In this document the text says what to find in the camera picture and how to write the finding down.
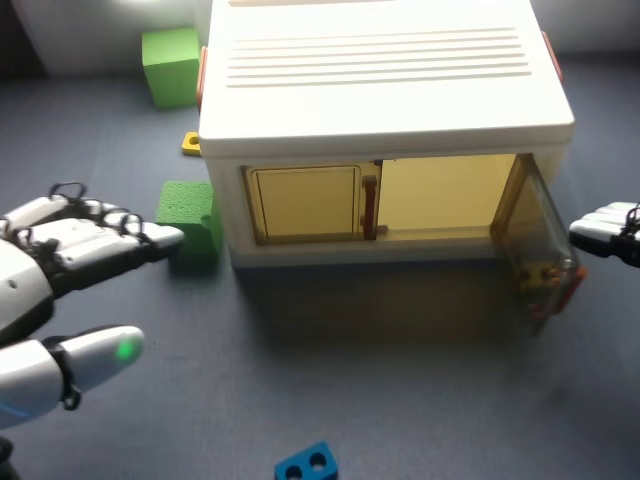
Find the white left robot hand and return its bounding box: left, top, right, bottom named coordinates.
left=0, top=180, right=186, bottom=431

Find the white box with orange handle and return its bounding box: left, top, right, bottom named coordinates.
left=197, top=0, right=576, bottom=274

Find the small green foam block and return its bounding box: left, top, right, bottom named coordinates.
left=155, top=180, right=225, bottom=274

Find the large green cube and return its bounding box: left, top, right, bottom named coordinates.
left=141, top=27, right=202, bottom=111

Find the white backdrop panel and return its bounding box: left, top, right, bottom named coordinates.
left=19, top=0, right=214, bottom=77

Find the grey table cloth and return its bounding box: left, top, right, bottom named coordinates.
left=0, top=49, right=640, bottom=480

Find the blue two-hole block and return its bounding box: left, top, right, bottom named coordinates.
left=273, top=441, right=341, bottom=480

